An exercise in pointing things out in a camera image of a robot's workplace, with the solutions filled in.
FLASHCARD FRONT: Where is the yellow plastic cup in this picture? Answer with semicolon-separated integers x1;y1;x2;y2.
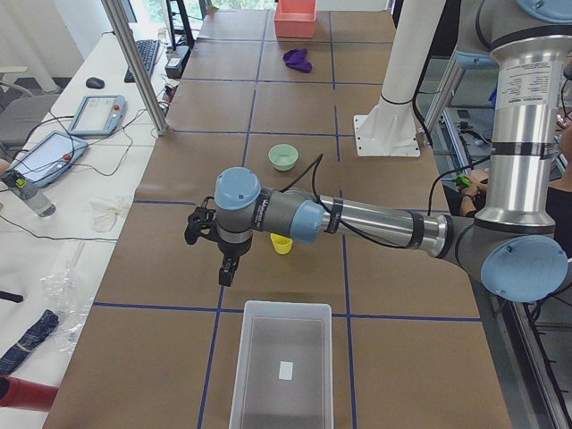
270;233;293;255

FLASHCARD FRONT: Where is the light green bowl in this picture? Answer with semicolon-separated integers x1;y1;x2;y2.
268;143;299;172

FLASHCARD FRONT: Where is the upper teach pendant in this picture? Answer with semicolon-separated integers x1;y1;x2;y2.
69;95;126;139

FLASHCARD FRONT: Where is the folded dark blue umbrella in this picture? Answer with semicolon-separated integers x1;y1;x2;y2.
1;309;59;375

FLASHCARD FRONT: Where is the lower teach pendant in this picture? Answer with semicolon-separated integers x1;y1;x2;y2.
10;131;88;188

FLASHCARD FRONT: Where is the crumpled white tissue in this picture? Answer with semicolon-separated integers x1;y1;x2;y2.
89;197;130;232

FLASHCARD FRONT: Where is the black keyboard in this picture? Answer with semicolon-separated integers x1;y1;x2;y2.
136;39;161;76

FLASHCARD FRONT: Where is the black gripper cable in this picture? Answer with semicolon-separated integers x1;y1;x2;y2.
285;153;430;249

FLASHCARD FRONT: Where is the purple cloth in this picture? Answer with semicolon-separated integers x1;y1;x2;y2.
282;48;313;73

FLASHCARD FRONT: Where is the pink plastic bin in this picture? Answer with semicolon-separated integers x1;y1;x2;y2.
273;0;316;38

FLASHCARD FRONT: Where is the black computer mouse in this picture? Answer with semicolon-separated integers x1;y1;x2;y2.
85;77;105;89

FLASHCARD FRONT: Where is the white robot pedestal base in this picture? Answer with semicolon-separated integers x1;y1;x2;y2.
354;1;447;157

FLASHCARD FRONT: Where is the aluminium frame post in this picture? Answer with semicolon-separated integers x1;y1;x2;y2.
102;0;168;136

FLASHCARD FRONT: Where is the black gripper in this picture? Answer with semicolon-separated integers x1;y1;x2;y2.
184;197;253;287

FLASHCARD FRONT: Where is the clear water bottle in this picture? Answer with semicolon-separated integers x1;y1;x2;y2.
1;169;56;217

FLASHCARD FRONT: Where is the black box on bench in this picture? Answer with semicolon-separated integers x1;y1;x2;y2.
164;46;191;80

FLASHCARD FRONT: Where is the clear plastic storage box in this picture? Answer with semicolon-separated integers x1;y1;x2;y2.
229;300;334;428

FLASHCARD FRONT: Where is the teach pendant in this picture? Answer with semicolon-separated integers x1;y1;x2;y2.
69;95;126;139
10;131;88;188

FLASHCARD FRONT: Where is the red object at edge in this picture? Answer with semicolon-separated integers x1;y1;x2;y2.
1;375;58;412

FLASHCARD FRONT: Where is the crumpled clear plastic wrap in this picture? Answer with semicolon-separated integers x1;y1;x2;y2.
40;267;94;356

